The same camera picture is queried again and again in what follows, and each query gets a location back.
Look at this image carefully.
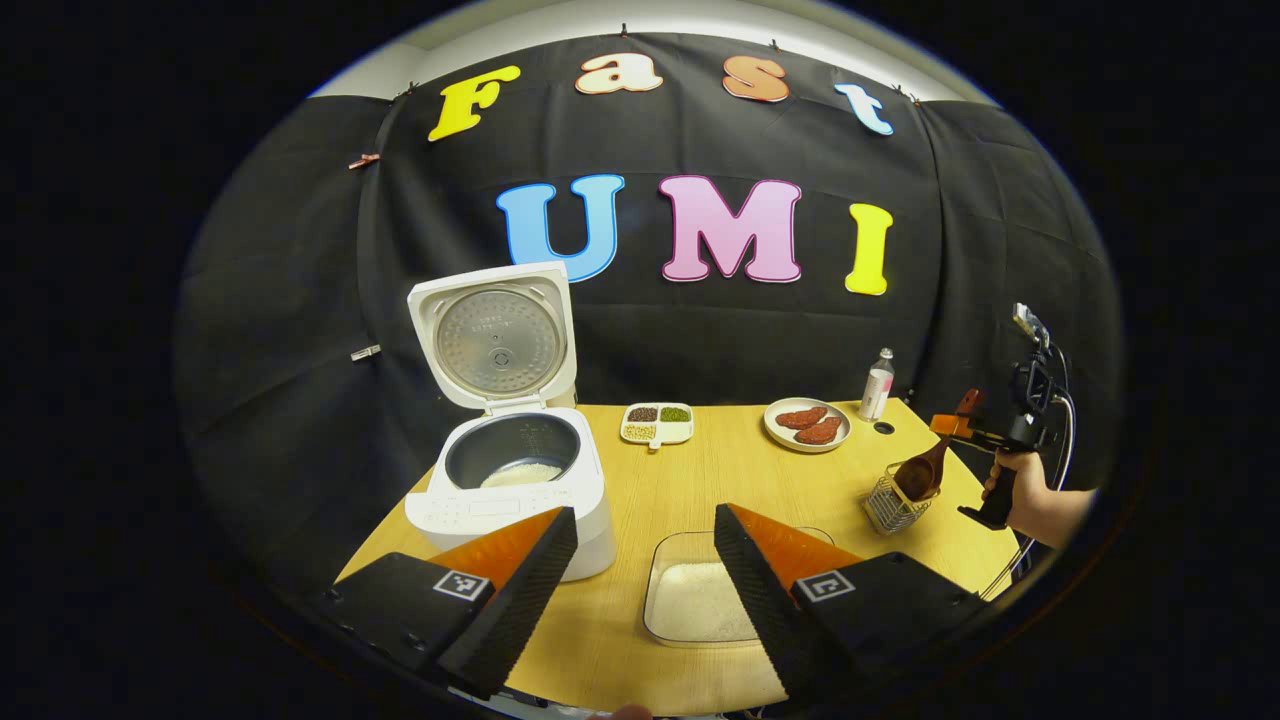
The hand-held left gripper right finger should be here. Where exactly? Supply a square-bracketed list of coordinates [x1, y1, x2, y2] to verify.
[714, 503, 991, 706]

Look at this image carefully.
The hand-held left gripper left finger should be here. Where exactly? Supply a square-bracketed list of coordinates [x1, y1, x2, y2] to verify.
[320, 506, 580, 701]

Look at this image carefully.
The brown wooden spoon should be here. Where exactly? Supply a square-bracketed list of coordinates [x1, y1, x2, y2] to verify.
[893, 388, 986, 501]

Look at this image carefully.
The white rice heap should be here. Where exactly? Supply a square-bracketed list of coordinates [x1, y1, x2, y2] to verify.
[650, 562, 761, 643]

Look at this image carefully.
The white rice cooker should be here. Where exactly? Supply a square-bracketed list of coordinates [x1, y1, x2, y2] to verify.
[404, 262, 617, 583]

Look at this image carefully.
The clear rice container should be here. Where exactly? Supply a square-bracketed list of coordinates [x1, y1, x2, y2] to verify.
[643, 527, 836, 648]

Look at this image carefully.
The wire chopstick holder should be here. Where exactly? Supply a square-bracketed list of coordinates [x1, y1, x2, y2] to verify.
[863, 462, 939, 535]

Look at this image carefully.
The small white rice portion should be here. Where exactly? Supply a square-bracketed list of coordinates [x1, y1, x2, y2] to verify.
[480, 462, 563, 489]

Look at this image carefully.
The clear bottle with pink label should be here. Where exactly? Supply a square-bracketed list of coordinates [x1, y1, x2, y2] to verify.
[859, 347, 896, 422]

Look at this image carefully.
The white round plate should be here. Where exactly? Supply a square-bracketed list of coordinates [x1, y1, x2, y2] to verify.
[763, 397, 853, 454]

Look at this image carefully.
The white divided bean dish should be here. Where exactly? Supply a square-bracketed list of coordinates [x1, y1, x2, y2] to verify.
[619, 402, 695, 451]

